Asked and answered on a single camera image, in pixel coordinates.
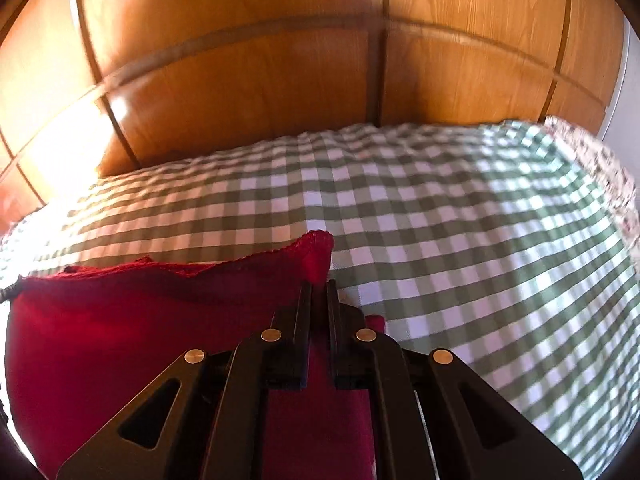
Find red knit garment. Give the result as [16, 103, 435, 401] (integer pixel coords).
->
[4, 231, 374, 479]

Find green checked bed cover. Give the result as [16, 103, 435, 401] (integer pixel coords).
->
[1, 122, 639, 479]

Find floral pillow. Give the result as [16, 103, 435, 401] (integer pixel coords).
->
[544, 116, 639, 270]

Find wooden panelled headboard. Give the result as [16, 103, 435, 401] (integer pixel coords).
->
[1, 0, 625, 229]

